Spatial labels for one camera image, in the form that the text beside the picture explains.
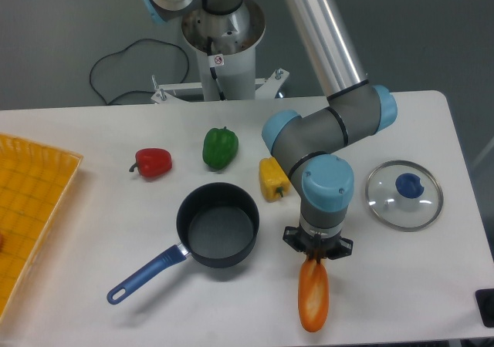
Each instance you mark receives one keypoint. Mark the yellow woven basket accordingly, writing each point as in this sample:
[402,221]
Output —
[35,179]

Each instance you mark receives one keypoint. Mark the green bell pepper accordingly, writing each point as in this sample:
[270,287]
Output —
[220,147]

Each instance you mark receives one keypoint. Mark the red bell pepper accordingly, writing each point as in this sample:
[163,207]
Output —
[152,162]

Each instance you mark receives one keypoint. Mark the black device table corner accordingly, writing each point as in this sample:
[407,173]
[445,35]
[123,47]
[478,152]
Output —
[485,302]

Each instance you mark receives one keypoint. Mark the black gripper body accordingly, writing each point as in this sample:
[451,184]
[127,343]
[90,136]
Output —
[319,243]

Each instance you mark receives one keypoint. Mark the dark saucepan blue handle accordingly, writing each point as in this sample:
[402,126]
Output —
[217,225]

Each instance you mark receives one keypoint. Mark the long orange bread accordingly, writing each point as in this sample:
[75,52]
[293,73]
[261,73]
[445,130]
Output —
[313,295]

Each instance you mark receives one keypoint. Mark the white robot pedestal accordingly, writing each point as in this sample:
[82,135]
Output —
[225,50]

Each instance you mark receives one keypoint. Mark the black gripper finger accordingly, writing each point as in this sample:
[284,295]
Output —
[296,238]
[343,248]

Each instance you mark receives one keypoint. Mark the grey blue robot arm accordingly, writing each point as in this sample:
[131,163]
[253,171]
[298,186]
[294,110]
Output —
[305,146]

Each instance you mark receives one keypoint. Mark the yellow bell pepper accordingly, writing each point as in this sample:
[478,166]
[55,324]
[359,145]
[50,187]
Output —
[273,182]

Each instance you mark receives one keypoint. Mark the glass lid blue knob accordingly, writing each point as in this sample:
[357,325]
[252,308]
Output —
[404,195]

